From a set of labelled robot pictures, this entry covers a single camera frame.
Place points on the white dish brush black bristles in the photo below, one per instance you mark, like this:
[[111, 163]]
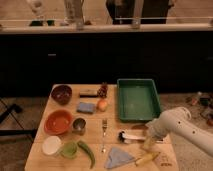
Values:
[[129, 138]]

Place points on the light green cup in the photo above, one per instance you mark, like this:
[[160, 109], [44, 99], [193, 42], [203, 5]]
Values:
[[69, 150]]

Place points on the blue triangular cloth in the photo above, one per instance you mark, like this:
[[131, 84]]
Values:
[[117, 157]]

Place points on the orange bowl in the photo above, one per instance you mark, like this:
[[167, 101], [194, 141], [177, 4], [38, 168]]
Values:
[[58, 122]]

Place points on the small metal cup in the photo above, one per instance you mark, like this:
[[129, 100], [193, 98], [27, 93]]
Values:
[[79, 126]]

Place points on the blue sponge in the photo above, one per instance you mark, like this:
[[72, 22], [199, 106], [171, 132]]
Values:
[[86, 108]]

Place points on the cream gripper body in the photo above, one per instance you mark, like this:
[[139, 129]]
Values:
[[148, 143]]

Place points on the black brown block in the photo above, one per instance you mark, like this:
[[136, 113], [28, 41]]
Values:
[[88, 93]]

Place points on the green plastic tray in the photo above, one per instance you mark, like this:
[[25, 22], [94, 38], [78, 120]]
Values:
[[138, 100]]

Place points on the silver fork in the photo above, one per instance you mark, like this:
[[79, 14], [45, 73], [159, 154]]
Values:
[[104, 128]]

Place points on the dark brown bowl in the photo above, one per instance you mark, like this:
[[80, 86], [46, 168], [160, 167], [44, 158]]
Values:
[[62, 94]]

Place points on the orange peach fruit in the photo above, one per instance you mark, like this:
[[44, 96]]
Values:
[[102, 105]]

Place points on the green chili pepper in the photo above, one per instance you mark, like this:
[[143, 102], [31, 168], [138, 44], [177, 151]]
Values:
[[88, 151]]

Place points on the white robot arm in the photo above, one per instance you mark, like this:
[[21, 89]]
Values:
[[176, 120]]

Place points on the dark red grape bunch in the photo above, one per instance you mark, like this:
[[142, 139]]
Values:
[[102, 91]]

